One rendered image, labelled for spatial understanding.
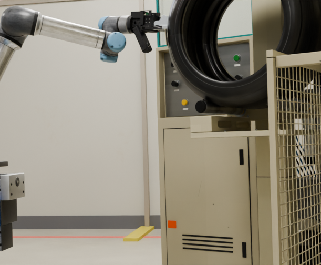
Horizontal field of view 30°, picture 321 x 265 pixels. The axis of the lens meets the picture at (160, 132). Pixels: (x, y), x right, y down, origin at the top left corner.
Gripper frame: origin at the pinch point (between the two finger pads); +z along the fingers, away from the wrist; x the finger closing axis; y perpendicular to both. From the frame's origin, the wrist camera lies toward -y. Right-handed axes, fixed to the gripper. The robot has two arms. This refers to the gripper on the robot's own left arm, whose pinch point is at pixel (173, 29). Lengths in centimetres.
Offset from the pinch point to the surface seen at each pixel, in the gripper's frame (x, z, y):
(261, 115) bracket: 24.6, 29.5, -31.9
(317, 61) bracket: -59, 77, -17
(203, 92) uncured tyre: -10.9, 20.6, -24.5
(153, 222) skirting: 246, -158, -137
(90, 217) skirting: 225, -212, -138
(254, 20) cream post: 27.4, 22.2, 7.0
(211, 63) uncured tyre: 15.0, 10.0, -12.2
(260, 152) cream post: 27, 29, -47
